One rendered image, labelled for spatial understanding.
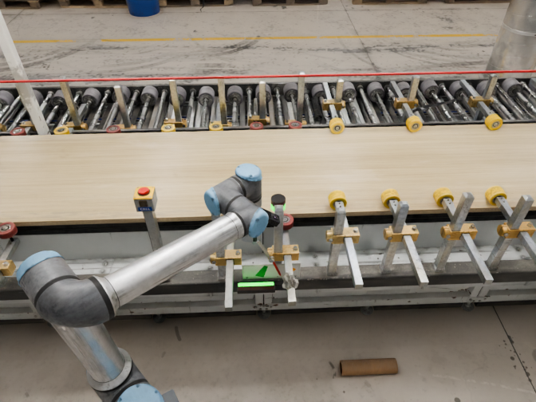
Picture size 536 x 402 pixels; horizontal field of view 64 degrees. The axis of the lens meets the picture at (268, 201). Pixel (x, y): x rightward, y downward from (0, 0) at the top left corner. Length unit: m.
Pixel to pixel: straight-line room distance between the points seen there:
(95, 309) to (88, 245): 1.18
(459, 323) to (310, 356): 0.93
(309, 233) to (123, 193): 0.93
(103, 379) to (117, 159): 1.24
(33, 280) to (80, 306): 0.15
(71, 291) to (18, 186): 1.40
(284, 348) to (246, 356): 0.22
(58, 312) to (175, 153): 1.44
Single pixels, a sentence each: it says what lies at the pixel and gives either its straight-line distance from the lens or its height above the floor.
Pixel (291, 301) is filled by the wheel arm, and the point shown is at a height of 0.86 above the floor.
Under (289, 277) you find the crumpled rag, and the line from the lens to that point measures 1.76.
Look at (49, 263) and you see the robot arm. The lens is 1.20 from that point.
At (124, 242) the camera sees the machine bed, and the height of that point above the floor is 0.73.
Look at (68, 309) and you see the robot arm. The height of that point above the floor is 1.43.
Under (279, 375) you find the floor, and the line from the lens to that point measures 2.52.
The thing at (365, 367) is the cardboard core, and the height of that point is 0.08.
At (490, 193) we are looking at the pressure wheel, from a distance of 2.24.
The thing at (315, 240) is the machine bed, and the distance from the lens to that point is 2.15.
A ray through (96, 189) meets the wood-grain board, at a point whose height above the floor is 0.90.
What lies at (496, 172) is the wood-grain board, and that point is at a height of 0.90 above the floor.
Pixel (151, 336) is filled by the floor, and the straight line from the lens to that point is 2.72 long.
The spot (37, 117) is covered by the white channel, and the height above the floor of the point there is 0.99.
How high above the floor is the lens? 2.28
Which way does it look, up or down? 42 degrees down
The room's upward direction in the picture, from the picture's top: straight up
